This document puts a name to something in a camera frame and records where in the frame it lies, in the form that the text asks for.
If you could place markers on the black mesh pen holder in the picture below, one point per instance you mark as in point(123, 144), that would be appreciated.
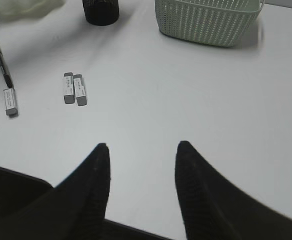
point(101, 12)

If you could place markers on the grey white eraser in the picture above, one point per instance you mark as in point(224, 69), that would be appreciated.
point(68, 85)
point(80, 90)
point(10, 102)

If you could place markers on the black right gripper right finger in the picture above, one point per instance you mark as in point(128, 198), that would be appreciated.
point(215, 209)

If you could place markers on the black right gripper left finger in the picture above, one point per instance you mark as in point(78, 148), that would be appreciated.
point(31, 209)

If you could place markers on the black marker pen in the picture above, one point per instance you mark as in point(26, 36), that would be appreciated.
point(5, 71)

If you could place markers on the pale green wavy plate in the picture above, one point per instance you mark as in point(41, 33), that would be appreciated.
point(12, 10)

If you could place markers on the pale green plastic basket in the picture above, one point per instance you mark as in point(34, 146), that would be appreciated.
point(220, 23)

